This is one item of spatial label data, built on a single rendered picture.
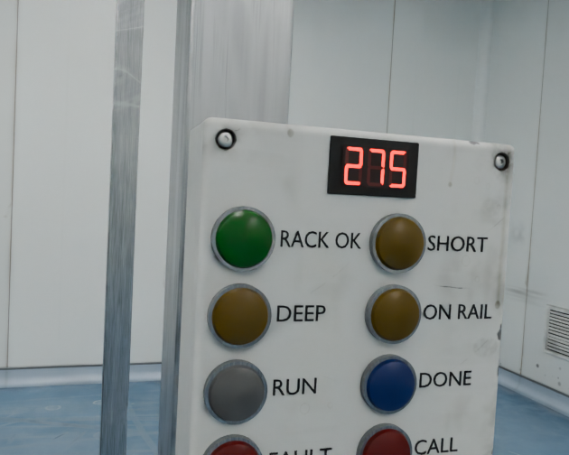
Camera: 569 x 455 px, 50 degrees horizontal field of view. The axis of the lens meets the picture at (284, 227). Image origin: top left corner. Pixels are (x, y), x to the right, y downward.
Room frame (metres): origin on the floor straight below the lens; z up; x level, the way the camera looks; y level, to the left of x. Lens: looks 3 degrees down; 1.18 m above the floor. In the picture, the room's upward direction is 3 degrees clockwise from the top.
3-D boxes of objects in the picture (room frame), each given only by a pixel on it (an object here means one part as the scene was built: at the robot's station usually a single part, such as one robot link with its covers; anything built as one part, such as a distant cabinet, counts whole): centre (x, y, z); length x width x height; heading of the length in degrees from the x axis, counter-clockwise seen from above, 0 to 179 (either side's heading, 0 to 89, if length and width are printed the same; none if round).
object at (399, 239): (0.30, -0.06, 1.16); 0.03 x 0.01 x 0.03; 108
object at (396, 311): (0.30, -0.06, 1.12); 0.03 x 0.01 x 0.03; 108
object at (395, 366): (0.30, -0.06, 1.09); 0.03 x 0.01 x 0.03; 108
